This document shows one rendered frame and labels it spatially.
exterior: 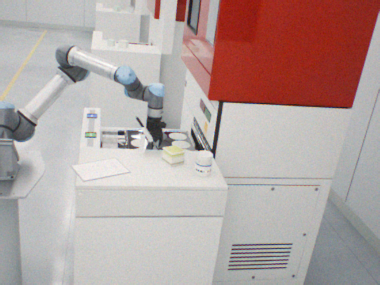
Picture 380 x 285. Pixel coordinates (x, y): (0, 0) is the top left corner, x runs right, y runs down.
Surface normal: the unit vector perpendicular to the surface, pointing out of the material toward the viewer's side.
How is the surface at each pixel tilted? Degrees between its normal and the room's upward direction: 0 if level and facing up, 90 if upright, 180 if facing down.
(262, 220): 90
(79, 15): 90
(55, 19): 90
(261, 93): 90
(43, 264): 0
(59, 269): 0
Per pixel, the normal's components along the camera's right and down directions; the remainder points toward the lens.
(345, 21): 0.18, 0.41
